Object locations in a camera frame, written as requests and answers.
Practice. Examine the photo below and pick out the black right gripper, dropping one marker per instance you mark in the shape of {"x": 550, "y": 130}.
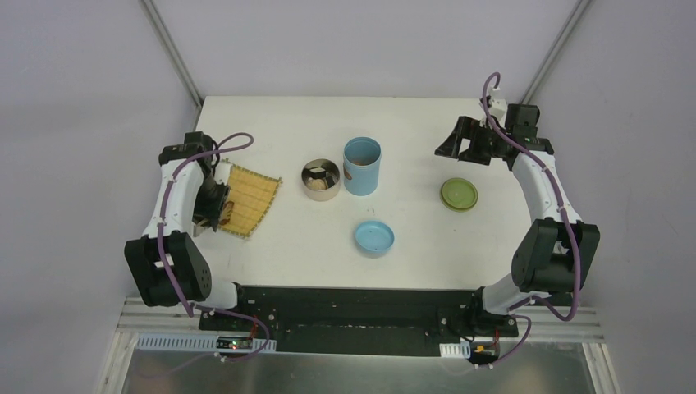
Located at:
{"x": 473, "y": 144}

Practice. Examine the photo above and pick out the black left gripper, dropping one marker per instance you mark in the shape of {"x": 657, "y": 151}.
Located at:
{"x": 212, "y": 201}

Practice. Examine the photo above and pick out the brown toy sausage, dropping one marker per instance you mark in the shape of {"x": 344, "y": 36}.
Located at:
{"x": 226, "y": 213}

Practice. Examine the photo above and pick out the metal tongs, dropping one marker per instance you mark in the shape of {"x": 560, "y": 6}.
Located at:
{"x": 203, "y": 224}

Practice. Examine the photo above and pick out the green round lid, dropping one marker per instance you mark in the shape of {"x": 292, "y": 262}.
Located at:
{"x": 459, "y": 194}

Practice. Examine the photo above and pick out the beige round rice ball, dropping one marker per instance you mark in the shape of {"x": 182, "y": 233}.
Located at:
{"x": 316, "y": 185}

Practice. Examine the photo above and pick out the sushi roll white black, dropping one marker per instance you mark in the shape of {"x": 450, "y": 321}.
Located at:
{"x": 316, "y": 173}

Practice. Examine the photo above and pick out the blue round lid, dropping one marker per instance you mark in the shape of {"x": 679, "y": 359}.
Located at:
{"x": 374, "y": 238}

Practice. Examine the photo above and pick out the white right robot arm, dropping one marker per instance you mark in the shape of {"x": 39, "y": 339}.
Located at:
{"x": 557, "y": 251}

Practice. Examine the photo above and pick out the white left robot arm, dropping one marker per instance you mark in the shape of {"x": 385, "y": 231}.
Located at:
{"x": 166, "y": 264}

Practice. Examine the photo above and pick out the yellow bamboo mat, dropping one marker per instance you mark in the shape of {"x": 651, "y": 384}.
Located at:
{"x": 253, "y": 194}

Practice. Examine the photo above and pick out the stainless steel bowl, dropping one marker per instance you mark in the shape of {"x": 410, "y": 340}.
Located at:
{"x": 323, "y": 195}

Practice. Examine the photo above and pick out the blue cylindrical container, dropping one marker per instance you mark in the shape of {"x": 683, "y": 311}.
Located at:
{"x": 361, "y": 164}

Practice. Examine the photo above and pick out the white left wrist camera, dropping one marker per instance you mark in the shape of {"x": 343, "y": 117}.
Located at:
{"x": 222, "y": 173}

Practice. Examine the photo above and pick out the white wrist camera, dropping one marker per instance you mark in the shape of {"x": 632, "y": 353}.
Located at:
{"x": 494, "y": 107}
{"x": 222, "y": 173}

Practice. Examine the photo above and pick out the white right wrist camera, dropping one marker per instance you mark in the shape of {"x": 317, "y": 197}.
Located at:
{"x": 494, "y": 107}

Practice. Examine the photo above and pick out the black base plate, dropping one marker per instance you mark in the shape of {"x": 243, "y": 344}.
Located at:
{"x": 362, "y": 321}

